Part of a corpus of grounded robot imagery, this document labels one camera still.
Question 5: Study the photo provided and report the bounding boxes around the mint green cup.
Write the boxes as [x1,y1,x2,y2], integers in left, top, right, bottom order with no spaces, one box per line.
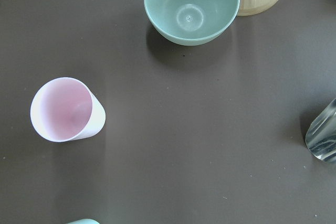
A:
[67,218,99,224]

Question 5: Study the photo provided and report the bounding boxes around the steel metal scoop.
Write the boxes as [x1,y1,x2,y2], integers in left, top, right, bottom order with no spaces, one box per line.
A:
[305,99,335,164]

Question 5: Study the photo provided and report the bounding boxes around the pink plastic cup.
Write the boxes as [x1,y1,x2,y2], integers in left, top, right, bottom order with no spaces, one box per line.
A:
[30,77,106,143]

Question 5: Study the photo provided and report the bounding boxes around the mint green bowl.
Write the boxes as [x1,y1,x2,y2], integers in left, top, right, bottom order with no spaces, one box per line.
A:
[144,0,240,46]

